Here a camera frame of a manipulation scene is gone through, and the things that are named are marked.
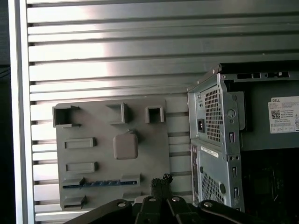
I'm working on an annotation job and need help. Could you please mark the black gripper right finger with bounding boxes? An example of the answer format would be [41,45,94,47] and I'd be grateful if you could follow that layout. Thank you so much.
[162,173,248,224]

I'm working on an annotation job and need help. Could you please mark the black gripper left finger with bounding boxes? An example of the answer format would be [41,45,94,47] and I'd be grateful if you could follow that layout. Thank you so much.
[80,177,165,224]

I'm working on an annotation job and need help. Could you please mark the blue RAM stick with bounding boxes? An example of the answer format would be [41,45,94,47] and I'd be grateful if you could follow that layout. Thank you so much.
[63,179,137,189]

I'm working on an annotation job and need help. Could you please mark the black open PC case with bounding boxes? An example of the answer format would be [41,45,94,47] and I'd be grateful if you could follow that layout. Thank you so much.
[186,63,299,224]

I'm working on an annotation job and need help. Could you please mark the grey parts rack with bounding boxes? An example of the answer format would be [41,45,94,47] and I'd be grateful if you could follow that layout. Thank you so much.
[52,97,173,210]

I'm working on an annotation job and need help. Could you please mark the grey power supply unit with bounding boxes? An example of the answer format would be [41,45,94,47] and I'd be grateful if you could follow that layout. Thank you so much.
[188,73,299,150]

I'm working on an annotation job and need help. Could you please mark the white power supply label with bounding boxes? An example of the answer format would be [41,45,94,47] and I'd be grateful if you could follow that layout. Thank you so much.
[268,97,299,134]

